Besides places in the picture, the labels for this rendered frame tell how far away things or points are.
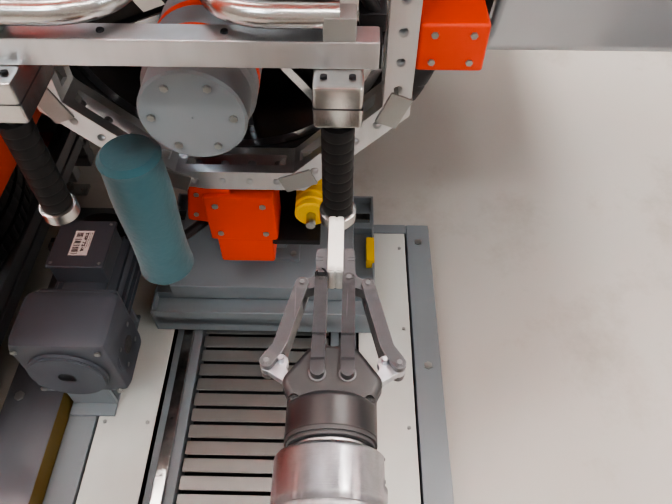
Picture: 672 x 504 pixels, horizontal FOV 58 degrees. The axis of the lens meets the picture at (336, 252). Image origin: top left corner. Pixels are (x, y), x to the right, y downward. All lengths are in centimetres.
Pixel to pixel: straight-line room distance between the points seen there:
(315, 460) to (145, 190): 53
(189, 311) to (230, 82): 77
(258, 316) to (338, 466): 94
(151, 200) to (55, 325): 36
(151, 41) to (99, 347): 62
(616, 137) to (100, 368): 168
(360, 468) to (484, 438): 99
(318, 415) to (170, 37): 38
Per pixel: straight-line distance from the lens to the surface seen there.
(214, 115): 74
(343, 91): 60
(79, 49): 67
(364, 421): 49
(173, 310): 140
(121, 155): 89
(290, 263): 137
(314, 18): 60
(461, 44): 85
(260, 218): 106
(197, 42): 63
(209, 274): 137
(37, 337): 116
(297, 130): 104
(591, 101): 230
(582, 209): 191
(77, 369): 117
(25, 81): 71
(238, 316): 138
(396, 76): 87
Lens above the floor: 131
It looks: 52 degrees down
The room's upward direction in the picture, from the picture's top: straight up
